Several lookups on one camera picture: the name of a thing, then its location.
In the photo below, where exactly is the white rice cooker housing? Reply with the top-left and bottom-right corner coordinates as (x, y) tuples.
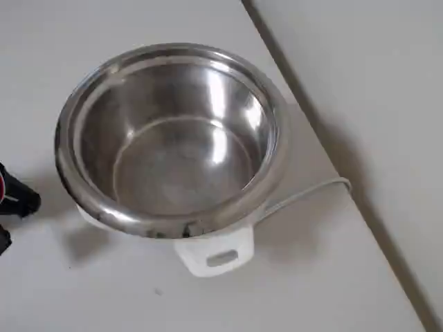
(74, 202), (256, 278)

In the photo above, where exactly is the white power cord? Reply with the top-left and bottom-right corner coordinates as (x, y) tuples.
(261, 176), (353, 222)

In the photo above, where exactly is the stainless steel inner pot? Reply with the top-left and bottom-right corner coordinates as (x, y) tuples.
(54, 41), (290, 240)

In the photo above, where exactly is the black camera mount with board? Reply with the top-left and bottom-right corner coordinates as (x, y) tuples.
(0, 224), (13, 257)

